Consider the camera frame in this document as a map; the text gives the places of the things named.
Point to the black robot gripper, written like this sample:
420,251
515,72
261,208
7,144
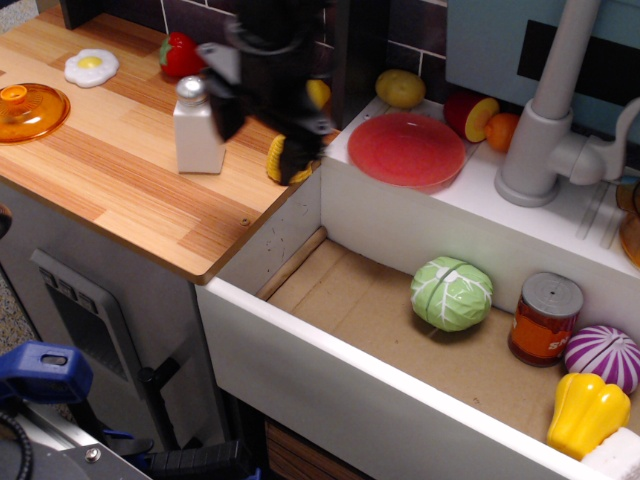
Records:
262,71

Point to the yellow toy corn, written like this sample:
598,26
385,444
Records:
273,163

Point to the red plastic plate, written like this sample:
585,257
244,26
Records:
407,150

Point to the yellow toy lemon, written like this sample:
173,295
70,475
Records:
319,93

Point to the white salt shaker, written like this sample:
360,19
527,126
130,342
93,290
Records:
199,148

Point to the red toy strawberry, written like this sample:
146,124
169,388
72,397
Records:
178,56

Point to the toy potato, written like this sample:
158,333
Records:
400,88

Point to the white toy fried egg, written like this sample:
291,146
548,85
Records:
91,68

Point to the red halved toy fruit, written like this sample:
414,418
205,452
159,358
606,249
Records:
468,113

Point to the white toy sink basin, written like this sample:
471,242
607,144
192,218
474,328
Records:
311,322

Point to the small toy orange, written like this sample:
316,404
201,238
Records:
500,130

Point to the orange transparent pot lid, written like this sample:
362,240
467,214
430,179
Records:
30,111

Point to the green toy cabbage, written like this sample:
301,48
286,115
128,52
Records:
451,294

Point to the grey oven door panel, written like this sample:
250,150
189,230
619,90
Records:
93,319

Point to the grey toy faucet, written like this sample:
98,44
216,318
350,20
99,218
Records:
543,147

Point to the blue clamp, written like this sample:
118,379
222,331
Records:
45,373

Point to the orange toy can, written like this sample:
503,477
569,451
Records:
544,320

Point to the orange transparent pot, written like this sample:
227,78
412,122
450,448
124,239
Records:
627,199

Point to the purple toy onion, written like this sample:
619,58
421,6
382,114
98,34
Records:
607,352

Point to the yellow toy bell pepper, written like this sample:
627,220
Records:
586,412

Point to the white sponge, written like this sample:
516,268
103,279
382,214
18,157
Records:
617,456

